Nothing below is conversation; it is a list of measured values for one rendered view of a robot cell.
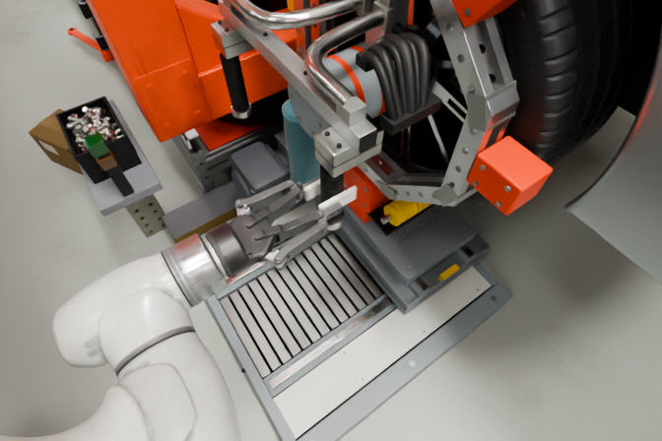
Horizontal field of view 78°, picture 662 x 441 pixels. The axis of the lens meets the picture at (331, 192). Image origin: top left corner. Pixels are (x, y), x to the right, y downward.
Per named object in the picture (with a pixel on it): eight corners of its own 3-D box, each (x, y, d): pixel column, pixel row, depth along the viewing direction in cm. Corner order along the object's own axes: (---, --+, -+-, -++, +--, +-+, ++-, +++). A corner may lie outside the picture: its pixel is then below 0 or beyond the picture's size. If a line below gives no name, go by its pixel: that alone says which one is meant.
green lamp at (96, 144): (111, 152, 100) (103, 141, 96) (95, 159, 98) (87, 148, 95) (106, 142, 102) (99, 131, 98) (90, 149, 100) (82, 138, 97)
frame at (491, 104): (457, 234, 91) (575, -9, 47) (435, 250, 88) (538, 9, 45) (319, 99, 117) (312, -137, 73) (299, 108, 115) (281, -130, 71)
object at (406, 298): (483, 258, 142) (492, 244, 135) (404, 317, 130) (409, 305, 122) (390, 167, 167) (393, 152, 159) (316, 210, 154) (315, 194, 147)
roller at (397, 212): (472, 181, 112) (478, 167, 107) (388, 235, 102) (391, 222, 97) (457, 168, 114) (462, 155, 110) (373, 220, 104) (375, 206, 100)
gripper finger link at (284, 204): (252, 241, 63) (246, 236, 64) (305, 199, 68) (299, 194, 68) (248, 228, 60) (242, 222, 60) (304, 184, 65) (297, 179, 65)
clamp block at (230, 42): (269, 43, 79) (266, 18, 74) (227, 60, 75) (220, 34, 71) (256, 31, 81) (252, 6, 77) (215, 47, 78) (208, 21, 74)
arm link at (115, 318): (170, 262, 64) (210, 335, 59) (67, 319, 59) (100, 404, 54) (150, 233, 55) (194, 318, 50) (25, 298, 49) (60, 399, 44)
